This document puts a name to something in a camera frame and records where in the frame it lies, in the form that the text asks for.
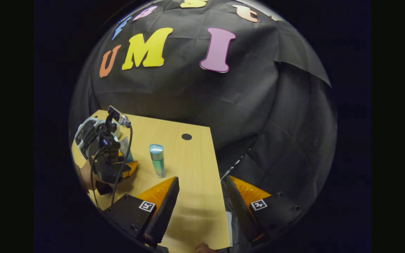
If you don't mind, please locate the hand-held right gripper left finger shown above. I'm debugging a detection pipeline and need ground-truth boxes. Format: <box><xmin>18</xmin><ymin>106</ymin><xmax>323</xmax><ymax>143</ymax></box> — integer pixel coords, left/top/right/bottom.
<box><xmin>102</xmin><ymin>176</ymin><xmax>180</xmax><ymax>248</ymax></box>

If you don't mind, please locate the blue transparent bottle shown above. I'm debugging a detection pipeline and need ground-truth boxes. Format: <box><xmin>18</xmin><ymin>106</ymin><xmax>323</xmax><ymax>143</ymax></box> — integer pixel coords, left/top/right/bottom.
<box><xmin>149</xmin><ymin>144</ymin><xmax>166</xmax><ymax>179</ymax></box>

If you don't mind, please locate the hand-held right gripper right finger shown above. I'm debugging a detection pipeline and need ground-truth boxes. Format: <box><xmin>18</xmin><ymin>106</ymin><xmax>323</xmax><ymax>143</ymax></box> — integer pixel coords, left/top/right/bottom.
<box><xmin>224</xmin><ymin>175</ymin><xmax>305</xmax><ymax>243</ymax></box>

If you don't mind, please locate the black cable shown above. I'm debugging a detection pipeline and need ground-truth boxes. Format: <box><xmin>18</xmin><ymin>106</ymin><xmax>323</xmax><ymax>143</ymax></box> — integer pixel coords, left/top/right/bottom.
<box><xmin>89</xmin><ymin>123</ymin><xmax>134</xmax><ymax>208</ymax></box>

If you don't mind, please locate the black backdrop cloth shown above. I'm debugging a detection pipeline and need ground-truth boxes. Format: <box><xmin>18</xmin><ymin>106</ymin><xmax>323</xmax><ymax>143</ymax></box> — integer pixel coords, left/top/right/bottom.
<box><xmin>70</xmin><ymin>0</ymin><xmax>337</xmax><ymax>225</ymax></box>

